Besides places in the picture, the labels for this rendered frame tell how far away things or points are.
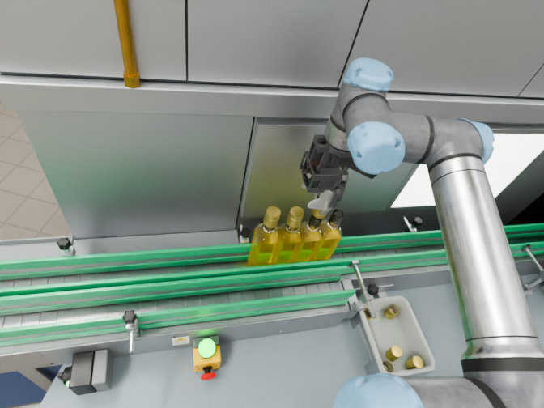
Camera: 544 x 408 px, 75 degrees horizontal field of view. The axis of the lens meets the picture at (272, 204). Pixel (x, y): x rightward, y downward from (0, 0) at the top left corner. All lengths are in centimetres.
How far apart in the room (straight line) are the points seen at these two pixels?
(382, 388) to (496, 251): 23
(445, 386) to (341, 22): 60
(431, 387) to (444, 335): 93
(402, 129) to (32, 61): 62
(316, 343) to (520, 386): 75
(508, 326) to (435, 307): 90
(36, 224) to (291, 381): 174
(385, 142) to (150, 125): 50
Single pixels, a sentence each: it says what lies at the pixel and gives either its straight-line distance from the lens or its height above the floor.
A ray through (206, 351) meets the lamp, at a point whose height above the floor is 85.
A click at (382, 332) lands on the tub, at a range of 122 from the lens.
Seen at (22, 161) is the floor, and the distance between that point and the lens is 276.
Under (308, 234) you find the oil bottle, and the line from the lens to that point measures 90.
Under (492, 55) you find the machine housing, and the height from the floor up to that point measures 150.
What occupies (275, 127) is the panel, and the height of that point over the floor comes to 131.
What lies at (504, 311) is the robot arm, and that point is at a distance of 50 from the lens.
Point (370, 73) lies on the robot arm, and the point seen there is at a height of 154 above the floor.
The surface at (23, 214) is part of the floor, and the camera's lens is 245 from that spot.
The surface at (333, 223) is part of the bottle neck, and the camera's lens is 91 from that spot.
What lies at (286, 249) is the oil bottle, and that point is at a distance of 93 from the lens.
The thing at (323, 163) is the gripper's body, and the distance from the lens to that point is 71.
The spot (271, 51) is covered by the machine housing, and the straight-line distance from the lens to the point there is 73.
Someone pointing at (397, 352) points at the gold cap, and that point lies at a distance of 117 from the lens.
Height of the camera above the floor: 180
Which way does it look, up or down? 49 degrees down
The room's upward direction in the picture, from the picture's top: 15 degrees clockwise
